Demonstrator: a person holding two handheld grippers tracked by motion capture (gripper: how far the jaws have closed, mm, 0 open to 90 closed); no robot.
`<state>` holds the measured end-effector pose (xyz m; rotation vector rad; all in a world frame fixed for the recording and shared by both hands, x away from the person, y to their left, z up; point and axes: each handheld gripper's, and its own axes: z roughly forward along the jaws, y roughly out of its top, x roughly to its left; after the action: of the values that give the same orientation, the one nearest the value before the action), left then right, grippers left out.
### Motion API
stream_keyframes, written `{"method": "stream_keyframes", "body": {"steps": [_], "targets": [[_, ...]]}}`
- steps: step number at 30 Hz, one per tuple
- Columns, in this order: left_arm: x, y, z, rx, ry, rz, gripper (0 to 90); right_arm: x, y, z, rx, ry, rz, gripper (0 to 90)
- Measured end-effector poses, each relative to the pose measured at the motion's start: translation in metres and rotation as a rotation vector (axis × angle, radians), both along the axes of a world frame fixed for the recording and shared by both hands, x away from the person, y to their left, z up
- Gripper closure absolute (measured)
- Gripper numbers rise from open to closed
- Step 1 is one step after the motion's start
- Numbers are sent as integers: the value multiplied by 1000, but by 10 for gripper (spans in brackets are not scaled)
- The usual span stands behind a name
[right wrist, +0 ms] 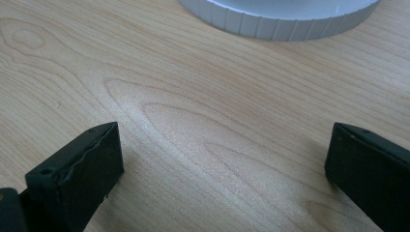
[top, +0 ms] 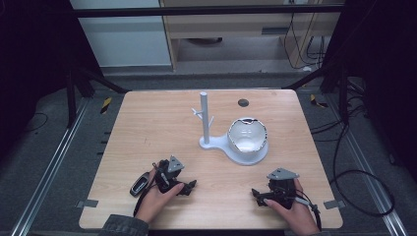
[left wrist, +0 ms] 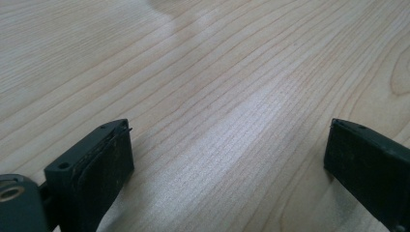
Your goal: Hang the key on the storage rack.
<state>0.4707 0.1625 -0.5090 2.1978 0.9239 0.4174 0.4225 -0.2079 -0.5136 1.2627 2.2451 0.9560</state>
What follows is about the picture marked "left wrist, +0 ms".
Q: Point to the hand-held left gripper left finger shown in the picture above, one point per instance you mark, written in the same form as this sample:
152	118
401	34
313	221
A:
93	170

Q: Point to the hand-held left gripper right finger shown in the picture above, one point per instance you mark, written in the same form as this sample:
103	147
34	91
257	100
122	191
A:
370	167

